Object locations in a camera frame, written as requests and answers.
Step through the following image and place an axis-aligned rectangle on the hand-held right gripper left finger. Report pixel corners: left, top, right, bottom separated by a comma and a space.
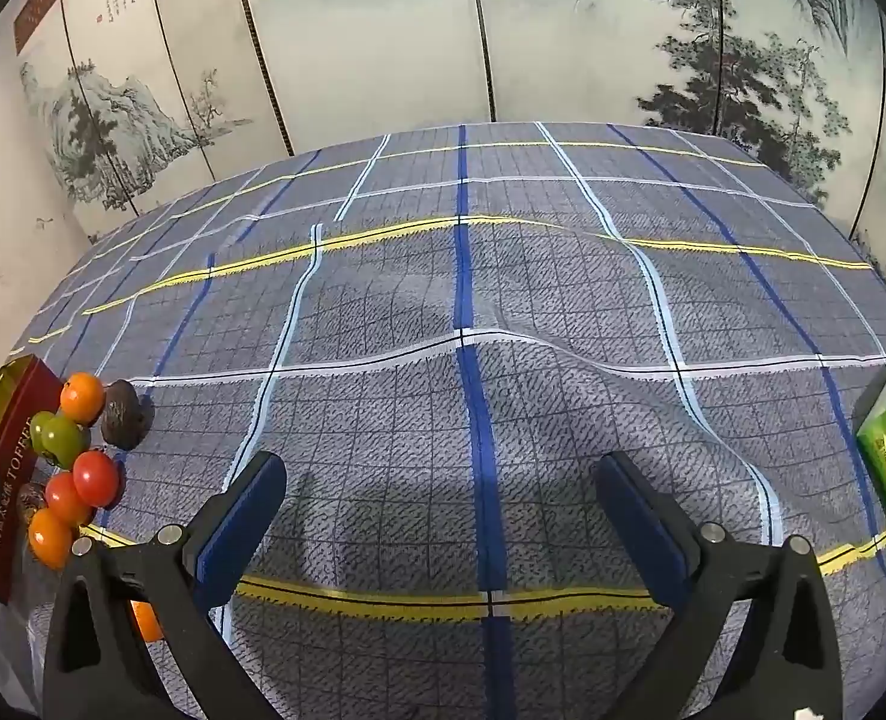
44, 451, 288, 720

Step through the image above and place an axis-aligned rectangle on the red tomato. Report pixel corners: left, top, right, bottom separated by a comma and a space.
73, 450, 123, 507
44, 471, 95, 527

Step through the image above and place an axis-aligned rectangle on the painted folding screen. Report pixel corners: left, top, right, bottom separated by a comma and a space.
14, 0, 886, 331

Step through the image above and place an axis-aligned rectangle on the red tin box gold inside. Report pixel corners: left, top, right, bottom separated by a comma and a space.
0, 355, 69, 605

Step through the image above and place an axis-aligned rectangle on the green tomato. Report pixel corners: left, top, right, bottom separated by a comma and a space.
30, 412, 91, 466

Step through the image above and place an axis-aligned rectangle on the orange mandarin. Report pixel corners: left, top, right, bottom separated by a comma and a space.
29, 510, 76, 571
60, 373, 106, 425

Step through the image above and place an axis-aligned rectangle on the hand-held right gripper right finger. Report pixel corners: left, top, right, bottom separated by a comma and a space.
594, 452, 845, 720

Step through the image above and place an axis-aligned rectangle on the blue plaid tablecloth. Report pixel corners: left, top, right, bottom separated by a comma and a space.
0, 122, 886, 720

